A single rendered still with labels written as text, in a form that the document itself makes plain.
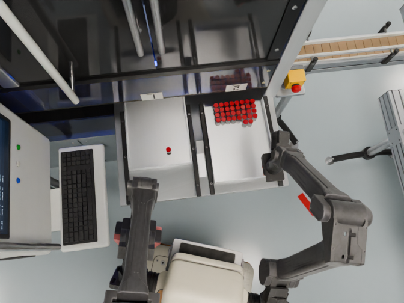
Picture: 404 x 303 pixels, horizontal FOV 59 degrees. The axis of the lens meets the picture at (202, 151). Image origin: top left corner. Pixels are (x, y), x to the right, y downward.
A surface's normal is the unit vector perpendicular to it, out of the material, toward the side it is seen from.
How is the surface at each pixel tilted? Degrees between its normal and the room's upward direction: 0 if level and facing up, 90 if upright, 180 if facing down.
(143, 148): 0
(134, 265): 41
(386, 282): 0
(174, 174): 0
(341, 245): 13
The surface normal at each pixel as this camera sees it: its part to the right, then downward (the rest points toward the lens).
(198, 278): 0.15, -0.83
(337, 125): 0.02, -0.25
